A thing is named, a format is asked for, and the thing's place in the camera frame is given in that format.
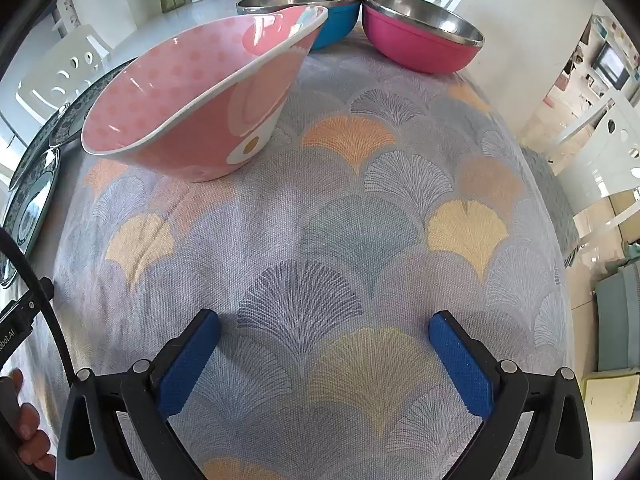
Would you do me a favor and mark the person's left hand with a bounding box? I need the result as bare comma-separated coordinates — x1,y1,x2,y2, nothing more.
0,367,57,475

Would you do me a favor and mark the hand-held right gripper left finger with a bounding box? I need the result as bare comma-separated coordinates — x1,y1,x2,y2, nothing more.
56,308,221,480

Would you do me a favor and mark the pale teal sofa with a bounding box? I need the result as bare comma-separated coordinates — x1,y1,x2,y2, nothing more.
594,264,640,372

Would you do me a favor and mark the fan patterned tablecloth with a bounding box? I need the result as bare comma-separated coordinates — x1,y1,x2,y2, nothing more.
10,25,581,480

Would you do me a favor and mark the pink dotted bowl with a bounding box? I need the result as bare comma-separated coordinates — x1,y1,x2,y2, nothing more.
81,5,329,183

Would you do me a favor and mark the magenta steel bowl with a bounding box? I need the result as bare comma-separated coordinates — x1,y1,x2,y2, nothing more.
361,0,486,75

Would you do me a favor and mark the dark patterned plate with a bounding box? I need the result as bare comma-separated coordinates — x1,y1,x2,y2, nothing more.
9,102,72,192
0,147,62,288
47,57,137,148

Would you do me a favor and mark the dark screen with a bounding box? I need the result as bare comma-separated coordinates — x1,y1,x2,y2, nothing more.
594,42,632,89

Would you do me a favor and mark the pale yellow box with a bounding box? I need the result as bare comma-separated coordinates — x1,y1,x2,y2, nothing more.
582,370,640,424

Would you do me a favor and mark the blue steel bowl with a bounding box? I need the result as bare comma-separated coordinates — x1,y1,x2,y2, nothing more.
236,0,363,51

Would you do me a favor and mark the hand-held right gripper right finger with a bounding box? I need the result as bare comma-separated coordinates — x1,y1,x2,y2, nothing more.
428,310,593,480

